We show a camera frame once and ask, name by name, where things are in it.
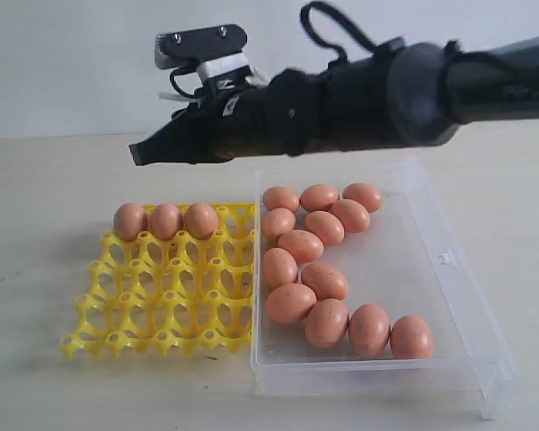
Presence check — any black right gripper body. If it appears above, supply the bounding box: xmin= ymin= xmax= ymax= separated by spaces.
xmin=161 ymin=85 xmax=270 ymax=164

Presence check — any brown egg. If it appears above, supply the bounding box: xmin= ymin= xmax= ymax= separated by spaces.
xmin=184 ymin=202 xmax=219 ymax=240
xmin=342 ymin=182 xmax=384 ymax=213
xmin=265 ymin=283 xmax=317 ymax=324
xmin=113 ymin=202 xmax=148 ymax=242
xmin=278 ymin=229 xmax=324 ymax=262
xmin=348 ymin=303 xmax=391 ymax=357
xmin=261 ymin=247 xmax=298 ymax=289
xmin=262 ymin=186 xmax=300 ymax=213
xmin=331 ymin=198 xmax=370 ymax=233
xmin=300 ymin=183 xmax=340 ymax=212
xmin=390 ymin=314 xmax=435 ymax=359
xmin=301 ymin=261 xmax=349 ymax=300
xmin=149 ymin=203 xmax=183 ymax=241
xmin=305 ymin=298 xmax=349 ymax=348

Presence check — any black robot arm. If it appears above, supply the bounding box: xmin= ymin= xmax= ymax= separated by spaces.
xmin=129 ymin=37 xmax=539 ymax=166

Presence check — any brown egg second row left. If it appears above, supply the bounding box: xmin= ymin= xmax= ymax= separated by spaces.
xmin=261 ymin=207 xmax=296 ymax=240

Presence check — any brown egg second row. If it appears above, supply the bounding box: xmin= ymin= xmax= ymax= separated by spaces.
xmin=261 ymin=207 xmax=296 ymax=240
xmin=305 ymin=211 xmax=345 ymax=246

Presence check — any brown egg second row middle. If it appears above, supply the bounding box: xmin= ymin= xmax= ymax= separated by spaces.
xmin=305 ymin=211 xmax=345 ymax=246

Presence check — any yellow plastic egg tray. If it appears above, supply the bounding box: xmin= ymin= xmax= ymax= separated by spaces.
xmin=60 ymin=203 xmax=256 ymax=358

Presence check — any clear plastic box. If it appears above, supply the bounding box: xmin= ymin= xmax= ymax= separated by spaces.
xmin=249 ymin=154 xmax=521 ymax=421

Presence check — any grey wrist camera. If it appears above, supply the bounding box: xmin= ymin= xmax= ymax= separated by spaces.
xmin=154 ymin=24 xmax=269 ymax=92

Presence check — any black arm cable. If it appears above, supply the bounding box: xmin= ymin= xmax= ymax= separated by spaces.
xmin=298 ymin=0 xmax=539 ymax=91

